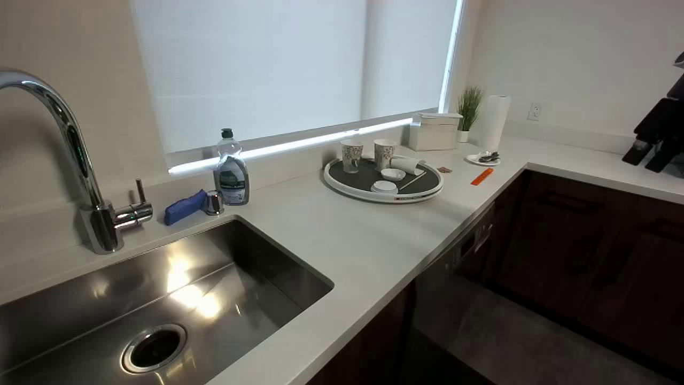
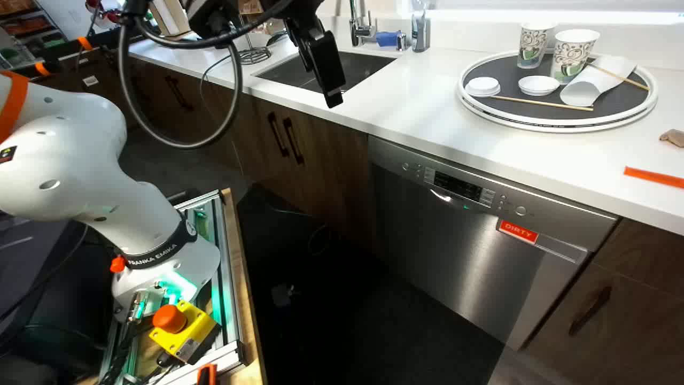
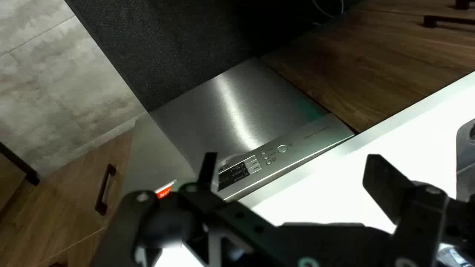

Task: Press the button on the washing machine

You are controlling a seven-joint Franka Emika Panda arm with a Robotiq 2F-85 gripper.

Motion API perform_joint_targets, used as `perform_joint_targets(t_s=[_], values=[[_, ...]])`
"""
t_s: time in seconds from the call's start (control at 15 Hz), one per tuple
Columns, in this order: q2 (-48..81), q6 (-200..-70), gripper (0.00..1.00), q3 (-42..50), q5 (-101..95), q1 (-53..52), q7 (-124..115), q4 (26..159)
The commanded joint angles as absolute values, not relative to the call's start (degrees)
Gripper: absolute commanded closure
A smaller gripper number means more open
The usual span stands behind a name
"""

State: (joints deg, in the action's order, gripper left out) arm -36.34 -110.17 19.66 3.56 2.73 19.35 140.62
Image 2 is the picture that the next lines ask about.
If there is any patterned paper cup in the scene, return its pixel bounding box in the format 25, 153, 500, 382
517, 24, 553, 68
551, 27, 598, 84

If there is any stainless steel dishwasher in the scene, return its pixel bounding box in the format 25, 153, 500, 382
369, 138, 616, 349

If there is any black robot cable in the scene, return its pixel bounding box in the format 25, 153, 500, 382
116, 0, 302, 151

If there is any patterned paper cup right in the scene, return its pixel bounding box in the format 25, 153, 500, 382
551, 27, 598, 84

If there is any small white bowl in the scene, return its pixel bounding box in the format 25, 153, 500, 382
517, 75, 561, 96
466, 76, 500, 99

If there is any chrome kitchen faucet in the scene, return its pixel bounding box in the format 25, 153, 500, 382
349, 0, 375, 45

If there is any black cabinet handle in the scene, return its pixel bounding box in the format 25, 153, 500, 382
566, 285, 612, 335

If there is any small white bowl left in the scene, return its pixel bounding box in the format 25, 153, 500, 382
466, 76, 500, 99

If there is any small white bowl right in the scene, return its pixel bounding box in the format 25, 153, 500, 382
517, 75, 561, 96

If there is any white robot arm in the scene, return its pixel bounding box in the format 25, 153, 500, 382
0, 0, 346, 303

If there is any stainless steel sink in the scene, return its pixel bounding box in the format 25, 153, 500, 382
262, 52, 391, 92

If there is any patterned paper cup left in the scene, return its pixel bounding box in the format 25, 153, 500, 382
517, 24, 553, 68

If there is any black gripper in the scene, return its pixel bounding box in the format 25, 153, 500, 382
283, 0, 345, 106

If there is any wooden cabinet door right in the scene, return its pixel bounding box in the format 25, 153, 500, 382
526, 221, 684, 385

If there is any white folded dish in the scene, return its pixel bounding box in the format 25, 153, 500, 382
561, 56, 635, 106

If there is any orange flat stick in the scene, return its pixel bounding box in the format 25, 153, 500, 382
625, 167, 684, 188

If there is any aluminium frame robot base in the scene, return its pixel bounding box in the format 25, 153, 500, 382
96, 188, 265, 385

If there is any red dirty magnet sign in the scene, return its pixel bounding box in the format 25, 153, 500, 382
499, 221, 538, 245

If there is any brown small object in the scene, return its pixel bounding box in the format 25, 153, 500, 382
659, 129, 684, 148

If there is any round white black tray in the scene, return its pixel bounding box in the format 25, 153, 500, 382
457, 54, 659, 132

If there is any yellow orange emergency stop button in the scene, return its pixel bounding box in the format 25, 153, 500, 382
149, 301, 218, 364

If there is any wooden chopstick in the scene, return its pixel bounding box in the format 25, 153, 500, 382
485, 94, 594, 111

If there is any wooden cabinet doors left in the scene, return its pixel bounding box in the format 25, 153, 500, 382
130, 60, 373, 245

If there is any dish soap bottle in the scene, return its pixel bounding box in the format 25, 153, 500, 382
410, 0, 430, 54

